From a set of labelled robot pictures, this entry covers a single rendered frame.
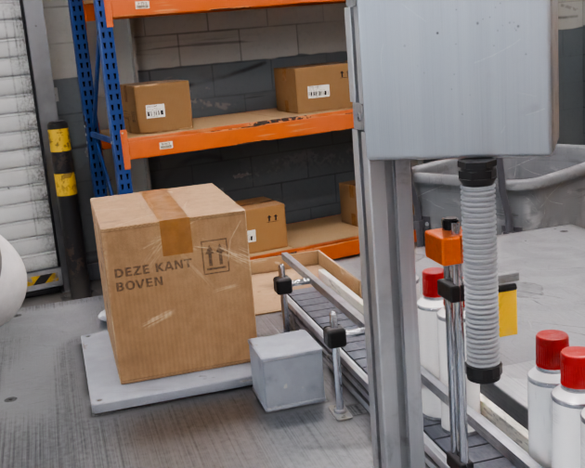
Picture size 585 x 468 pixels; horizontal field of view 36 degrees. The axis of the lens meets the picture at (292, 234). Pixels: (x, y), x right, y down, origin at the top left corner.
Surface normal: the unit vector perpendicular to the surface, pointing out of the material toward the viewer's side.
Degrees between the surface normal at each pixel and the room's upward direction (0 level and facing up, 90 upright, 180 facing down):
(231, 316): 90
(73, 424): 0
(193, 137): 90
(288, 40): 90
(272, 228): 90
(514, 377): 0
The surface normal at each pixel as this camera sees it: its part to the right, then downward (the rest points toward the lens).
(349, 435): -0.08, -0.97
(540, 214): 0.71, 0.17
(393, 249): 0.27, 0.20
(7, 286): 0.91, 0.12
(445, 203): -0.70, 0.28
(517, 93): -0.33, 0.25
